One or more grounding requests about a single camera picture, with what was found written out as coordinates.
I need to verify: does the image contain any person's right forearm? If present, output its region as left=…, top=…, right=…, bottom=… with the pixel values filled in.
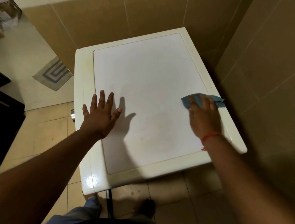
left=190, top=134, right=295, bottom=224

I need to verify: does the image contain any blue cloth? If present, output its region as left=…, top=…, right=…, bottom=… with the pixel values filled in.
left=179, top=90, right=228, bottom=116

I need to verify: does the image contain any red thread wristband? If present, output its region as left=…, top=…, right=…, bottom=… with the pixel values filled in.
left=199, top=130, right=225, bottom=155

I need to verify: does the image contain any white washing machine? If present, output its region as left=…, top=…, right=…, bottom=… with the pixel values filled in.
left=52, top=10, right=266, bottom=220

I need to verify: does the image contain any person's right foot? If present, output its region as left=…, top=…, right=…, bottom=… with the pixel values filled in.
left=134, top=196, right=158, bottom=220

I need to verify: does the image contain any clear plastic bag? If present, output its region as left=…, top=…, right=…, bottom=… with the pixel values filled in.
left=0, top=0, right=24, bottom=35

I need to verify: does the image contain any person's left forearm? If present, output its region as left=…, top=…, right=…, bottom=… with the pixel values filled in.
left=0, top=116, right=103, bottom=224

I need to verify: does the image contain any person's left hand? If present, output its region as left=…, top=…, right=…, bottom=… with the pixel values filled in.
left=77, top=87, right=126, bottom=143

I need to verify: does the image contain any person's right hand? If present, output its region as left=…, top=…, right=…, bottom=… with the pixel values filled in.
left=182, top=92, right=230, bottom=145

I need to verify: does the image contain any grey blue-striped floor mat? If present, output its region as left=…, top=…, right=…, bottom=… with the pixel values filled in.
left=30, top=53, right=76, bottom=94

